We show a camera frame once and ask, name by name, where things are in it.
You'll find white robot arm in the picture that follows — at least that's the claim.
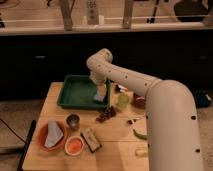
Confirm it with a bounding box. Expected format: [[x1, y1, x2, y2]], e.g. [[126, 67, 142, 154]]
[[86, 48, 204, 171]]

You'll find green plastic tray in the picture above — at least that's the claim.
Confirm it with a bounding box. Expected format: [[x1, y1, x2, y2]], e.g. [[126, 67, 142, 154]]
[[57, 75, 110, 110]]

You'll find dark grape bunch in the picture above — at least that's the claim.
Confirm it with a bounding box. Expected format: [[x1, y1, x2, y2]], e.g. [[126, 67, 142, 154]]
[[96, 106, 116, 122]]

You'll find light green cup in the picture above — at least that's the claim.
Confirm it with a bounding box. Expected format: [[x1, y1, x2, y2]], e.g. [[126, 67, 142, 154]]
[[116, 93, 130, 108]]

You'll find dark red object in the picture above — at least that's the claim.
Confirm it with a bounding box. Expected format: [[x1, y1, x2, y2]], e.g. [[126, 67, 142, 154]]
[[133, 94, 145, 109]]

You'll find small metal cup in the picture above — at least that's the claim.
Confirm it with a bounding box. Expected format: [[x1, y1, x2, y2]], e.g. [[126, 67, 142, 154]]
[[66, 114, 80, 131]]

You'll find white bowl with orange content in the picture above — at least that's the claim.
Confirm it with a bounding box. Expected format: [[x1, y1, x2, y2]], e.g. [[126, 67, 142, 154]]
[[65, 136, 84, 156]]

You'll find green chili pepper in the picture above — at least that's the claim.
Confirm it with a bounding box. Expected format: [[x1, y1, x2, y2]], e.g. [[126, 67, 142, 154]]
[[133, 129, 147, 140]]

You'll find grey cloth in bowl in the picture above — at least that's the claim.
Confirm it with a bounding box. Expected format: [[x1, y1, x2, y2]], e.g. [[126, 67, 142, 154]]
[[44, 120, 63, 148]]

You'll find yellow banana piece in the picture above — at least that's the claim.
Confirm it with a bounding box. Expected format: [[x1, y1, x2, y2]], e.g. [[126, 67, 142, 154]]
[[135, 149, 148, 157]]

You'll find black cable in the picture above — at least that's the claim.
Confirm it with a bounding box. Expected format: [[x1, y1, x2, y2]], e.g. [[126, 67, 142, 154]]
[[0, 118, 37, 171]]

